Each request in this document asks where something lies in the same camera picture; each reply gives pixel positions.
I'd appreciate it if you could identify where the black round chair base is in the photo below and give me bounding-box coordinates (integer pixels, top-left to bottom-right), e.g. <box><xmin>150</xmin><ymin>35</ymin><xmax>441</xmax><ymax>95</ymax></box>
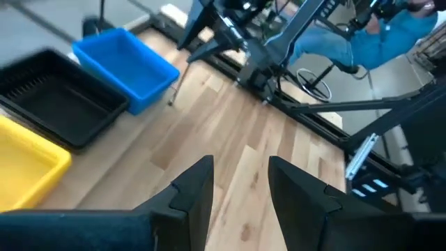
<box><xmin>295</xmin><ymin>64</ymin><xmax>335</xmax><ymax>102</ymax></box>

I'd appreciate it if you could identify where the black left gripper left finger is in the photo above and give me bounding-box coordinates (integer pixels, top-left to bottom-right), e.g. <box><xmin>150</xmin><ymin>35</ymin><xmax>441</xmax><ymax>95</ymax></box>
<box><xmin>0</xmin><ymin>155</ymin><xmax>215</xmax><ymax>251</ymax></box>

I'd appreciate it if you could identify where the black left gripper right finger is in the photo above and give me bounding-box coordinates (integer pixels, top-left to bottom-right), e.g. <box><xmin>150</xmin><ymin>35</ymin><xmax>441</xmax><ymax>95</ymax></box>
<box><xmin>268</xmin><ymin>155</ymin><xmax>446</xmax><ymax>251</ymax></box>

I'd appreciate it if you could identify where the silver metal bracket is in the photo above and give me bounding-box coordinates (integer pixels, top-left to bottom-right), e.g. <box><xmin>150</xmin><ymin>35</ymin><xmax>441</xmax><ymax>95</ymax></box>
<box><xmin>344</xmin><ymin>132</ymin><xmax>380</xmax><ymax>181</ymax></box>

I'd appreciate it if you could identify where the yellow slotted plastic basket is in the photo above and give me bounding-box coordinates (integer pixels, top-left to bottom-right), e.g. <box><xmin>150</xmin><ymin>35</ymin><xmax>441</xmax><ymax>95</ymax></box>
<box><xmin>0</xmin><ymin>114</ymin><xmax>73</xmax><ymax>213</ymax></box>

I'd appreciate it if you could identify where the person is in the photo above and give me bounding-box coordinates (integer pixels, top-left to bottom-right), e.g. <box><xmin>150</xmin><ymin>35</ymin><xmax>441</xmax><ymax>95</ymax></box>
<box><xmin>289</xmin><ymin>0</ymin><xmax>442</xmax><ymax>75</ymax></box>

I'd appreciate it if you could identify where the blue slotted plastic basket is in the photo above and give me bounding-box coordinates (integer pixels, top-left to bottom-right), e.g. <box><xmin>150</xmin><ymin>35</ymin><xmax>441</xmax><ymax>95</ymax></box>
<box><xmin>72</xmin><ymin>27</ymin><xmax>181</xmax><ymax>116</ymax></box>

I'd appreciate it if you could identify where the black slotted plastic basket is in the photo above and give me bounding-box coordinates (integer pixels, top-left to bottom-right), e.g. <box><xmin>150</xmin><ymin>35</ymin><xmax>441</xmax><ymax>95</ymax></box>
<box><xmin>0</xmin><ymin>48</ymin><xmax>130</xmax><ymax>151</ymax></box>

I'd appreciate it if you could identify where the black aluminium table frame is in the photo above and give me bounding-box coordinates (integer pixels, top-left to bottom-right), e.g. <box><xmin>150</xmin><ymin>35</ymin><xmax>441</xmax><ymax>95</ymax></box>
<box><xmin>149</xmin><ymin>0</ymin><xmax>446</xmax><ymax>213</ymax></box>

